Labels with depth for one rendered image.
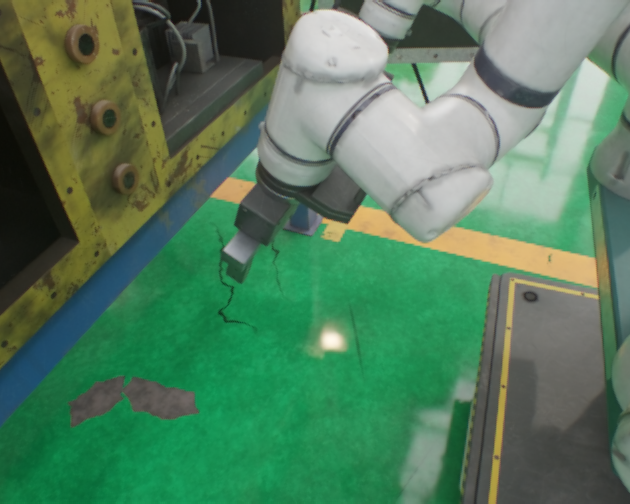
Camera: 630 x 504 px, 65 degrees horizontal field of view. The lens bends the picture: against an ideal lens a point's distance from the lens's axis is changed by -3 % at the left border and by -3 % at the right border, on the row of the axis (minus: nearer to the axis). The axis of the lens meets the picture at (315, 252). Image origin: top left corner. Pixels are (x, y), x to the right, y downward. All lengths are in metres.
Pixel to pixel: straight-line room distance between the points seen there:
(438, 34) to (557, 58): 1.04
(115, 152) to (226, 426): 0.82
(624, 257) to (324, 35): 0.59
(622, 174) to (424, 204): 0.62
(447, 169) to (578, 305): 0.96
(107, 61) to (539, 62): 0.62
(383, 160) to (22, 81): 0.50
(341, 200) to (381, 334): 1.05
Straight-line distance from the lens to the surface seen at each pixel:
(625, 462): 0.43
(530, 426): 1.12
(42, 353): 0.95
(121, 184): 0.90
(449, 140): 0.45
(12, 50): 0.76
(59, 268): 0.87
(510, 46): 0.50
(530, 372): 1.19
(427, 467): 1.39
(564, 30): 0.48
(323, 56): 0.44
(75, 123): 0.83
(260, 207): 0.58
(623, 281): 0.84
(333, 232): 1.91
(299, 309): 1.65
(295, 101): 0.47
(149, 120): 0.96
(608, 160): 1.01
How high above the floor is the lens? 1.25
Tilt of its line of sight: 43 degrees down
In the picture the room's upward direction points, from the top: 2 degrees counter-clockwise
